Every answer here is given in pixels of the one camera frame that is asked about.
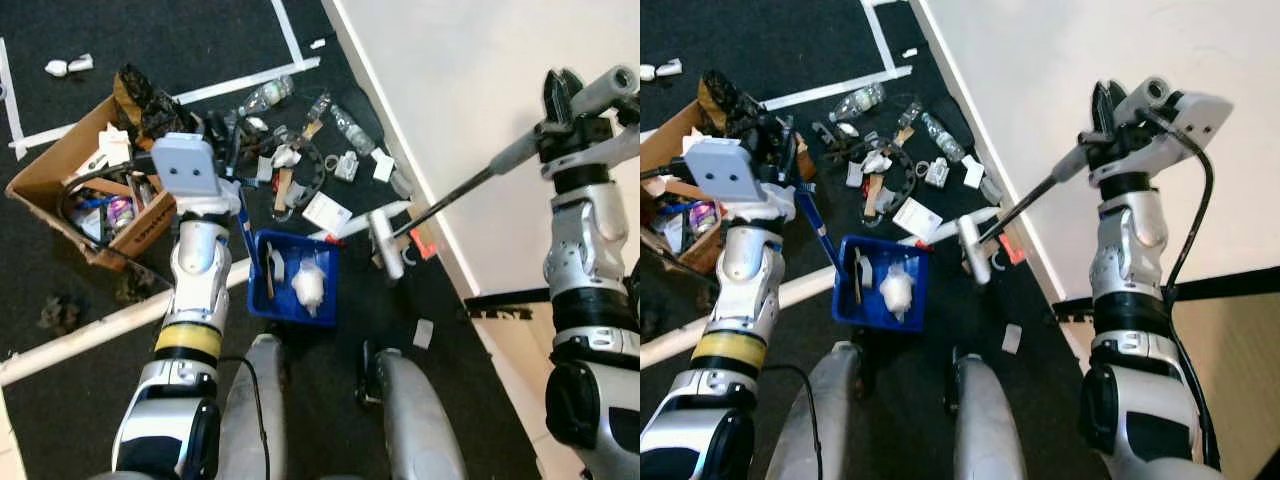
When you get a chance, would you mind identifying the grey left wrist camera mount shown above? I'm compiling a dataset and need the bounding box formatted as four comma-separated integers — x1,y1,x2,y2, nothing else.
684,138,772,207
150,133,227,199

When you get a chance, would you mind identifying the large clear plastic bottle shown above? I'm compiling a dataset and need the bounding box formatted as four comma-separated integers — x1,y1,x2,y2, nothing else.
829,82,889,124
237,75,297,117

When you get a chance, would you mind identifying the small wooden stick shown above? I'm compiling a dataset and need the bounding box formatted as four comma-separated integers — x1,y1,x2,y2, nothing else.
852,250,875,307
263,244,287,301

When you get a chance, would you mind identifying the dark dry leaf clump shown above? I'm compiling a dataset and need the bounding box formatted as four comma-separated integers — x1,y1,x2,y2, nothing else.
37,294,83,333
114,268,158,307

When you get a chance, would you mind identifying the white printed card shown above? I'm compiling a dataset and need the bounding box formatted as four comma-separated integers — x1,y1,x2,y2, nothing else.
302,191,354,237
892,197,945,244

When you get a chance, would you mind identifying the black leg cable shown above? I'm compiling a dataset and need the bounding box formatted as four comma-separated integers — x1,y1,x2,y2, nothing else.
764,362,827,480
217,354,274,480

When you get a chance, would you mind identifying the white crumpled paper ball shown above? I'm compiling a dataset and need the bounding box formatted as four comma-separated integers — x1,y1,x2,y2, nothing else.
877,266,920,324
289,260,330,319

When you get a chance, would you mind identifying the grey left robot leg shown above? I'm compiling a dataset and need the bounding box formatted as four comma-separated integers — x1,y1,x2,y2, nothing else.
214,334,293,480
764,341,863,480

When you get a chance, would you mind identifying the clear bottle with label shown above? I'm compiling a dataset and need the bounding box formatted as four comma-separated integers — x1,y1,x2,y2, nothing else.
329,104,378,158
919,111,968,164

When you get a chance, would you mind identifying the brown cardboard box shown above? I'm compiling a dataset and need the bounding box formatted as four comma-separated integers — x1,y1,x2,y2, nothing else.
5,94,183,273
640,100,733,278

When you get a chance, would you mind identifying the blue plastic dustpan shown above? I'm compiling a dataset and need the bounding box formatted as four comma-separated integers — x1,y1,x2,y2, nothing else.
236,184,340,327
794,184,930,334

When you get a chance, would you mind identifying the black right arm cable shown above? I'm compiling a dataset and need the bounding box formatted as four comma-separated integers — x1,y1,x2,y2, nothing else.
1148,108,1223,473

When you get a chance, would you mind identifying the grey robot leg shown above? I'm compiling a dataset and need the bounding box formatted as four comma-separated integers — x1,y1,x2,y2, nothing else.
214,334,293,480
359,344,468,480
948,349,1033,480
764,341,863,480

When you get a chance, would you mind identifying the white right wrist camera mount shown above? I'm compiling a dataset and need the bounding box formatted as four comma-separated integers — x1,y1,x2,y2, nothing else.
545,95,641,179
1095,90,1234,183

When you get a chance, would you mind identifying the black ring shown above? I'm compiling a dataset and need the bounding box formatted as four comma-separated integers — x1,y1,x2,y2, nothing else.
858,145,917,218
268,140,327,217

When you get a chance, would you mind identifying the grey right robot leg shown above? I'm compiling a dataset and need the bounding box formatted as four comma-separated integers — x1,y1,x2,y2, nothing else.
948,349,1033,480
359,344,468,480

